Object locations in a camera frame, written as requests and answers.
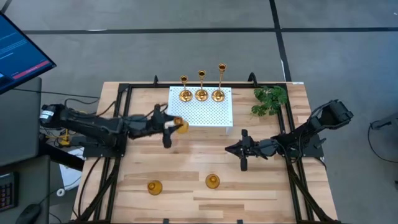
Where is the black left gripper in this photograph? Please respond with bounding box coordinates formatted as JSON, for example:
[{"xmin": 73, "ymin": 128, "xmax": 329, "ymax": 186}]
[{"xmin": 151, "ymin": 104, "xmax": 183, "ymax": 149}]

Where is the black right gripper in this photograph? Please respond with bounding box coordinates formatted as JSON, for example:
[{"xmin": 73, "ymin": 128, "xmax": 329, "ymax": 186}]
[{"xmin": 225, "ymin": 129, "xmax": 265, "ymax": 172}]

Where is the amber glass candle holder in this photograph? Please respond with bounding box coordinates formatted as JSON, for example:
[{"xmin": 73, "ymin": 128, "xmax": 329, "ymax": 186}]
[
  {"xmin": 205, "ymin": 174, "xmax": 221, "ymax": 190},
  {"xmin": 174, "ymin": 117, "xmax": 190, "ymax": 134},
  {"xmin": 147, "ymin": 180, "xmax": 164, "ymax": 196}
]

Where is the short brass candlestick holder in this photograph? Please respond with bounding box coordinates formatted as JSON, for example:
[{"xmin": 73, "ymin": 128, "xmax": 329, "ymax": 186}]
[{"xmin": 178, "ymin": 75, "xmax": 193, "ymax": 103}]

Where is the medium brass candlestick holder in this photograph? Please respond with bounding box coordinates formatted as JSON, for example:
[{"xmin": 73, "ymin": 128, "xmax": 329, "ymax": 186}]
[{"xmin": 195, "ymin": 69, "xmax": 210, "ymax": 102}]

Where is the tall brass candlestick holder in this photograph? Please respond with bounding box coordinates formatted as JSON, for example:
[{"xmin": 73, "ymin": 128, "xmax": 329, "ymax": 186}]
[{"xmin": 211, "ymin": 63, "xmax": 227, "ymax": 103}]

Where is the white perforated metal shelf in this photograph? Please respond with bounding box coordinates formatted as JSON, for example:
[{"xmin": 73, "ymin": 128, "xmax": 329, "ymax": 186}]
[{"xmin": 166, "ymin": 86, "xmax": 234, "ymax": 134}]

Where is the green artificial plant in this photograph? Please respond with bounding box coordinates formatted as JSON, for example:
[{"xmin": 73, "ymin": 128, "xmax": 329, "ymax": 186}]
[{"xmin": 251, "ymin": 85, "xmax": 289, "ymax": 118}]

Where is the yellow clamp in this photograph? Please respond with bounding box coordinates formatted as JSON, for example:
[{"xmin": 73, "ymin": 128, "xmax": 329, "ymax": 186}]
[{"xmin": 60, "ymin": 129, "xmax": 72, "ymax": 147}]

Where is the white paper sheet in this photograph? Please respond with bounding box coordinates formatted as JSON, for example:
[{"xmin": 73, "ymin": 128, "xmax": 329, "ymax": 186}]
[{"xmin": 58, "ymin": 147, "xmax": 84, "ymax": 190}]

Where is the black desk support bar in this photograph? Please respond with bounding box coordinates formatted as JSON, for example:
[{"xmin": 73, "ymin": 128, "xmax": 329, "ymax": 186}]
[{"xmin": 39, "ymin": 141, "xmax": 85, "ymax": 172}]

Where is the grey rounded panel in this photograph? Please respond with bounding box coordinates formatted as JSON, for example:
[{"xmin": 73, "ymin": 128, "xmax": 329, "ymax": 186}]
[{"xmin": 0, "ymin": 77, "xmax": 42, "ymax": 167}]

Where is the grey desk top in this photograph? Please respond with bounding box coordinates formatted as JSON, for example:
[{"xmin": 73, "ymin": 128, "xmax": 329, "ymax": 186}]
[{"xmin": 0, "ymin": 155, "xmax": 52, "ymax": 224}]

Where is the computer monitor blue screen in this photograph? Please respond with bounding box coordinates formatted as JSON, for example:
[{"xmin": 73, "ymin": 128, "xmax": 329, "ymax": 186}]
[{"xmin": 0, "ymin": 12, "xmax": 57, "ymax": 95}]

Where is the black computer mouse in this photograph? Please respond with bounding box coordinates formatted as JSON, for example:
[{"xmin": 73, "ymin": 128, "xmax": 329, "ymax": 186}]
[{"xmin": 15, "ymin": 203, "xmax": 43, "ymax": 224}]

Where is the black keyboard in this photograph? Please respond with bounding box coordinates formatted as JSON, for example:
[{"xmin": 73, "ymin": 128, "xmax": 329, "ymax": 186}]
[{"xmin": 0, "ymin": 172, "xmax": 18, "ymax": 212}]

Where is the black aluminium table frame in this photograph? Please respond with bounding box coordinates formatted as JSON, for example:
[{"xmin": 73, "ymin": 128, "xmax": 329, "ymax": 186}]
[{"xmin": 70, "ymin": 72, "xmax": 343, "ymax": 224}]

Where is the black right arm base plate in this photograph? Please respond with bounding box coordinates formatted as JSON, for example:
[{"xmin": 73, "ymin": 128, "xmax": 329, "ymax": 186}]
[{"xmin": 279, "ymin": 133, "xmax": 325, "ymax": 159}]

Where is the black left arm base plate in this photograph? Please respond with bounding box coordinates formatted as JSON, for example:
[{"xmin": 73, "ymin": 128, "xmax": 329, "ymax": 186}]
[{"xmin": 82, "ymin": 145, "xmax": 126, "ymax": 158}]

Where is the black looped floor cable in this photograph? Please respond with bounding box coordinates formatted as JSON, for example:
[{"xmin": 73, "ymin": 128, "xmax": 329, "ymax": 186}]
[{"xmin": 368, "ymin": 119, "xmax": 398, "ymax": 164}]

